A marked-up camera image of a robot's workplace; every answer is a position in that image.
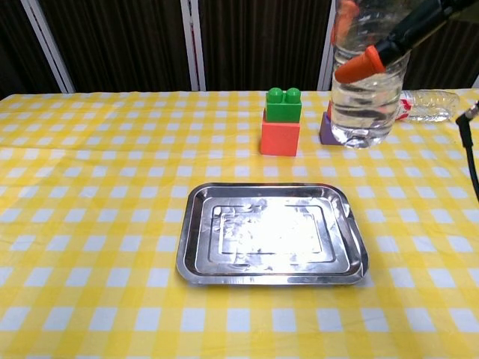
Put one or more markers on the clear bottle with red label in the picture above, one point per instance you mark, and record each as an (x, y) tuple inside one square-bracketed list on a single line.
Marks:
[(430, 106)]

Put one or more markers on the orange cube block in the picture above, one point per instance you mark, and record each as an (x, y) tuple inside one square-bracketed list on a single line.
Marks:
[(280, 138)]

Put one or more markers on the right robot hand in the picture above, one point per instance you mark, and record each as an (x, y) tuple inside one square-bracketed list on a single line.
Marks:
[(408, 33)]

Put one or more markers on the yellow white checkered tablecloth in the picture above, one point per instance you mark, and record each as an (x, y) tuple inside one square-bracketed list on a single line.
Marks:
[(112, 187)]

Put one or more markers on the stainless steel tray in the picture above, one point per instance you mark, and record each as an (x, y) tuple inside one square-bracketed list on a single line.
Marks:
[(262, 232)]

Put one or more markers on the grey partition frame post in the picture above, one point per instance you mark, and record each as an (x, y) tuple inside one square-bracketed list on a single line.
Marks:
[(193, 45), (46, 45), (329, 63)]

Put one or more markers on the clear bottle with green cap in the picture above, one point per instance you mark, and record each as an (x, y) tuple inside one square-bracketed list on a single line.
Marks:
[(359, 112)]

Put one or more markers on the purple block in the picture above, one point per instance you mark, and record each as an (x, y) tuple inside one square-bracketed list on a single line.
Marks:
[(325, 131)]

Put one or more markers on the small red block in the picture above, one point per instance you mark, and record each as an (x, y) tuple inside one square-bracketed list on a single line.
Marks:
[(329, 108)]

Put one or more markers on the green studded building block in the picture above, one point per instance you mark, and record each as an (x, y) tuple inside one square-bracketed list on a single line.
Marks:
[(282, 110)]

